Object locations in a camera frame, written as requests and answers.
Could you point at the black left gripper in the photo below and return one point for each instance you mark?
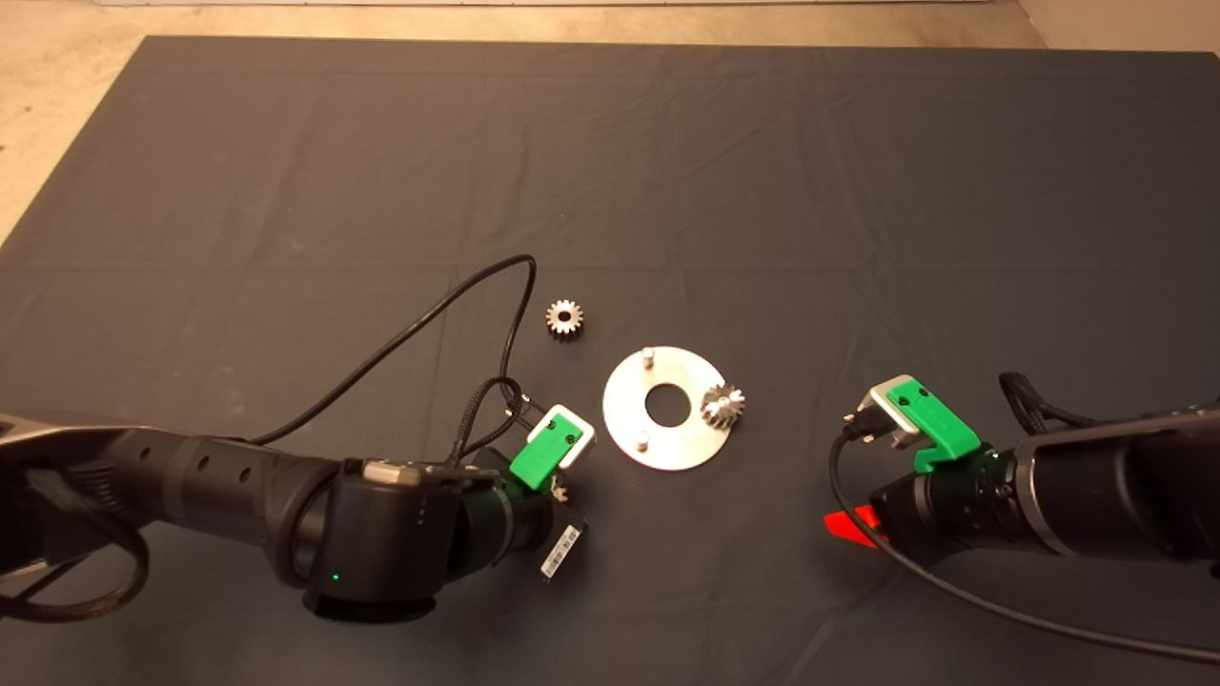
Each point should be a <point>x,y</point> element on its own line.
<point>548,529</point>

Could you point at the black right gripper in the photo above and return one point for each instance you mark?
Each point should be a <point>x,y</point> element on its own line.
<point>963,510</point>

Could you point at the white bevel gear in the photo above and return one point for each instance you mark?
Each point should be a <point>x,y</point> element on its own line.
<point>561,493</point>

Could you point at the small steel planetary gear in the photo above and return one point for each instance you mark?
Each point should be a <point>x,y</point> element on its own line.
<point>555,327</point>
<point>720,412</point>

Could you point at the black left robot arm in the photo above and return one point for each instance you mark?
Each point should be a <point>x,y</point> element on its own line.
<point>381,534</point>

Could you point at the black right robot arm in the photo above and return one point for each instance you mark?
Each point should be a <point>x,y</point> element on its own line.
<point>1125,486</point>

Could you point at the round metal carrier plate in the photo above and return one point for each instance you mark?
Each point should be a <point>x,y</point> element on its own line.
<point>629,419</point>

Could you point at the dark grey table cloth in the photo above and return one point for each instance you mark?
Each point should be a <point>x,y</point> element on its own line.
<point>610,171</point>

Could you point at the green left camera mount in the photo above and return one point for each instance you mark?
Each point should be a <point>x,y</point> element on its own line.
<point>543,457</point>

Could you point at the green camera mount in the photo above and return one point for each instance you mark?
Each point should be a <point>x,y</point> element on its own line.
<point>939,424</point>
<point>543,457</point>

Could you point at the silver left camera box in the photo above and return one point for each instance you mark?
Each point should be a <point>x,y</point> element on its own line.
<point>581,443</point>

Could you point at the silver camera box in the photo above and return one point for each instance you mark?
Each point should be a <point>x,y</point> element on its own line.
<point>896,424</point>
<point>581,443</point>

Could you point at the silver right camera box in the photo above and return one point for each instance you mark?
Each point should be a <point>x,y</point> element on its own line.
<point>896,424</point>

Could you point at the green right camera mount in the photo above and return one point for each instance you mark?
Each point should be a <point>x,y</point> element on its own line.
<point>939,424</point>

